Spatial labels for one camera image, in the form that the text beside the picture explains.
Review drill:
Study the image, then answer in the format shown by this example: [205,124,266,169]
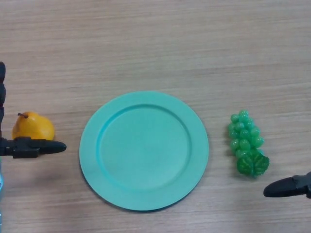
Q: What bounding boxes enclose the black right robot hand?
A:
[263,171,311,199]

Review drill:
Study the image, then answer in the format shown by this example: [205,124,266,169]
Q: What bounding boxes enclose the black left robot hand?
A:
[0,61,67,159]

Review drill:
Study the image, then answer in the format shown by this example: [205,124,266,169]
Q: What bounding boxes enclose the yellow pear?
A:
[12,111,55,141]

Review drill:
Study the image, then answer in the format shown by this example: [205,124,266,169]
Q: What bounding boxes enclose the green round plate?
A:
[79,91,210,212]

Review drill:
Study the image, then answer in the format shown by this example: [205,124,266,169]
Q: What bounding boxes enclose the green grape bunch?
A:
[227,109,271,179]

